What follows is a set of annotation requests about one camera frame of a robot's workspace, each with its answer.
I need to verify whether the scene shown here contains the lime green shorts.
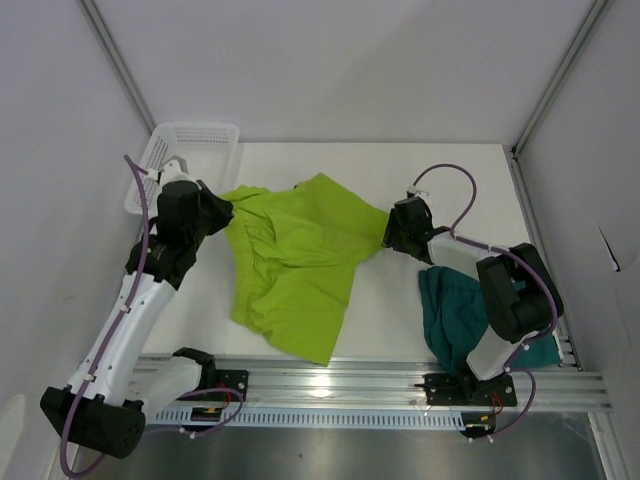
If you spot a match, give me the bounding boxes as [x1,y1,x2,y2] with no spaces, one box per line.
[222,174,389,365]

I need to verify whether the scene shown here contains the teal green shorts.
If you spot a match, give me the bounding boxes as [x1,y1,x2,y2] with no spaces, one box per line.
[418,267,561,381]

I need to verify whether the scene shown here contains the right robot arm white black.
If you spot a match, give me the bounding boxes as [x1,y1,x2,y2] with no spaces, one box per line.
[383,196,563,404]

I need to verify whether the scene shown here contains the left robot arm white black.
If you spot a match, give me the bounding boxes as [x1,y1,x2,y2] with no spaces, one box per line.
[40,180,233,459]

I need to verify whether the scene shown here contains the white plastic basket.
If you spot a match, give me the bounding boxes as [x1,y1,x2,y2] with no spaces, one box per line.
[137,121,240,217]

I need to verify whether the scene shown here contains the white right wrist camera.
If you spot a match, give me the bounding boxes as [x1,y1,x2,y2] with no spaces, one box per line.
[406,185,430,198]

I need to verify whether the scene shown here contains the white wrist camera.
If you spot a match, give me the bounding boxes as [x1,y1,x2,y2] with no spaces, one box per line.
[144,155,195,188]
[406,185,430,198]

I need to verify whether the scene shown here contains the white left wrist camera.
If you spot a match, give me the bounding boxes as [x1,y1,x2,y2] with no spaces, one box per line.
[144,155,195,188]

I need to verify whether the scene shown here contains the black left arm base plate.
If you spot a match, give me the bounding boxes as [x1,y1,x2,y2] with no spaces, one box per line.
[198,370,249,403]

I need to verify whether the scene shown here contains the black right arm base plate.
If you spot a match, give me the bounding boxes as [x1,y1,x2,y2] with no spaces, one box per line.
[415,373,517,407]

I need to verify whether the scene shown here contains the slotted white cable duct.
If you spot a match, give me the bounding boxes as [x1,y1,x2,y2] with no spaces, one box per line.
[148,405,465,431]

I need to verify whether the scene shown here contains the aluminium mounting rail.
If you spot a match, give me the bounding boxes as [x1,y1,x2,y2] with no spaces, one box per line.
[67,355,614,413]

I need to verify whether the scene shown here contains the left aluminium frame post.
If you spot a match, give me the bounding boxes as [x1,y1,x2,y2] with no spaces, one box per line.
[76,0,156,135]

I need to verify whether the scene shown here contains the aluminium frame post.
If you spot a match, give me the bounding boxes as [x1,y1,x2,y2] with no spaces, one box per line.
[510,0,614,161]
[76,0,156,135]

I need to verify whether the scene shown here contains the right aluminium frame post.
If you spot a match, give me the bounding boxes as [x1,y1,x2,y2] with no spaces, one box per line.
[510,0,614,161]

